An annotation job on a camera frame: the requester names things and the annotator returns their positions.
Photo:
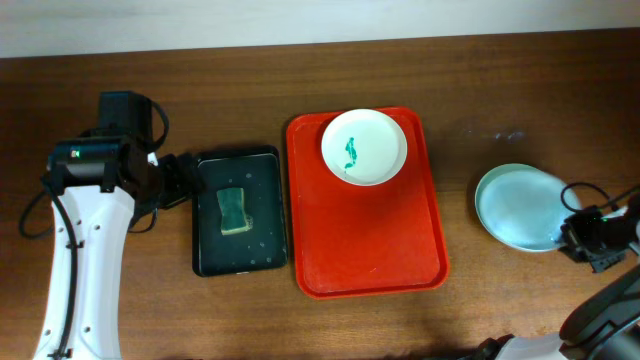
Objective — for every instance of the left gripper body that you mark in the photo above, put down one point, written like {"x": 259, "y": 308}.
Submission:
{"x": 176, "y": 183}

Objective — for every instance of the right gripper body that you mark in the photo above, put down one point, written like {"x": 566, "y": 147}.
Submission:
{"x": 598, "y": 242}

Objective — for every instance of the mint green plate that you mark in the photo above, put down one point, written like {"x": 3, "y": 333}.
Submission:
{"x": 487, "y": 180}

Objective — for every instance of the light blue plate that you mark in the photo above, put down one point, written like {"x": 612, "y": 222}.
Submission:
{"x": 525, "y": 210}

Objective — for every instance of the green yellow sponge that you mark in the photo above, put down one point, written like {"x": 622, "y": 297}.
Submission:
{"x": 234, "y": 218}

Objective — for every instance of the white plate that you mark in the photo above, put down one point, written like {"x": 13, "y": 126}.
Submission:
{"x": 364, "y": 147}

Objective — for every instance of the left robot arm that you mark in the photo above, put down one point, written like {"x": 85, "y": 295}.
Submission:
{"x": 100, "y": 185}

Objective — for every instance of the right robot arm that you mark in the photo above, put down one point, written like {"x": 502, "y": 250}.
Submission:
{"x": 606, "y": 326}

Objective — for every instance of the black plastic tray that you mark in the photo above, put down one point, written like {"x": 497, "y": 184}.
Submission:
{"x": 264, "y": 246}

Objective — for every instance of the red plastic tray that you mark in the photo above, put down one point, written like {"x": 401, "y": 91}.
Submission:
{"x": 354, "y": 240}

